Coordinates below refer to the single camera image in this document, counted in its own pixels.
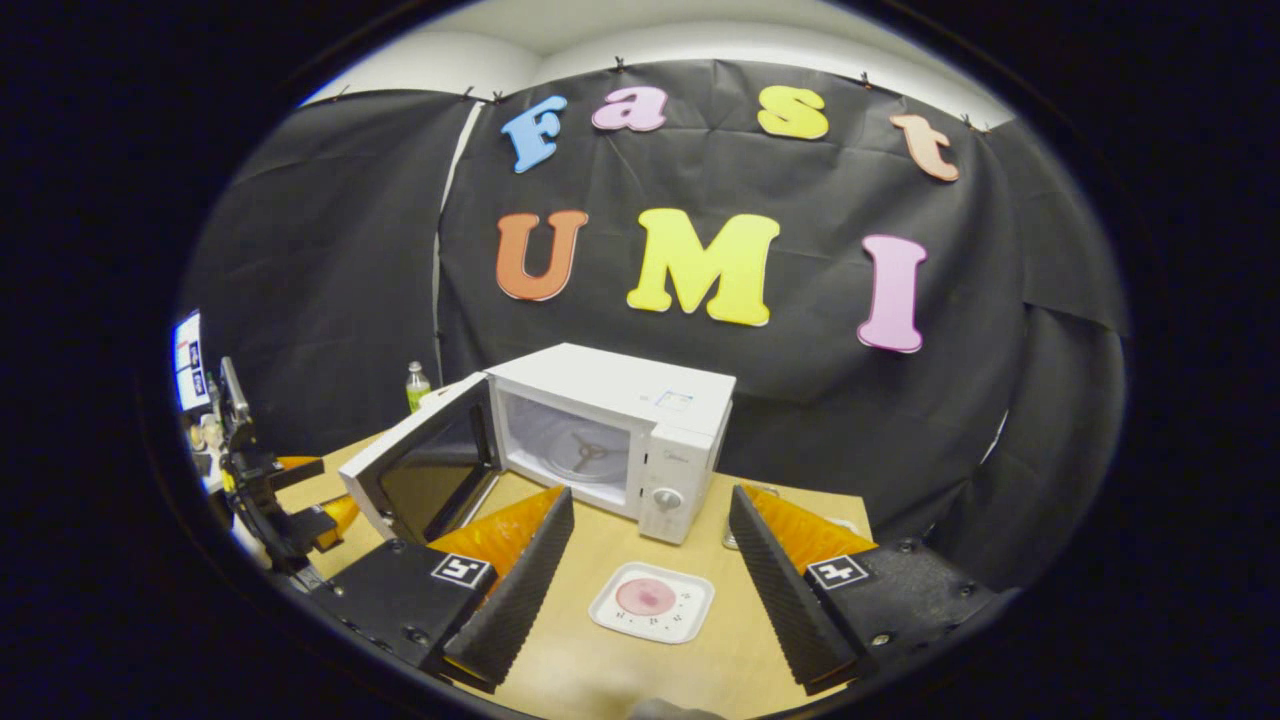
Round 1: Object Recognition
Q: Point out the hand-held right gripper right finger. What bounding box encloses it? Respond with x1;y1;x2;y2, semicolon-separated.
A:
727;483;1003;699

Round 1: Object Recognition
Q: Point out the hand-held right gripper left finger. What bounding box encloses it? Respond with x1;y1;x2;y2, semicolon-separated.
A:
310;487;578;695

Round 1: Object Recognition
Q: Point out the white plate of pink food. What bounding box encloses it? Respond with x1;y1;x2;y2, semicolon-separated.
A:
588;561;716;645

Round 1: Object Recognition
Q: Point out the white microwave oven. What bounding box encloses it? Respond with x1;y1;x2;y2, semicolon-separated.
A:
338;343;738;547

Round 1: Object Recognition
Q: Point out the computer monitor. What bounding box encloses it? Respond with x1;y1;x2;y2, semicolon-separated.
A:
172;310;213;413

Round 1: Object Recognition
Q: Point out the metal wire basket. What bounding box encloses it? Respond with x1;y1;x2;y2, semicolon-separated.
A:
722;483;783;551

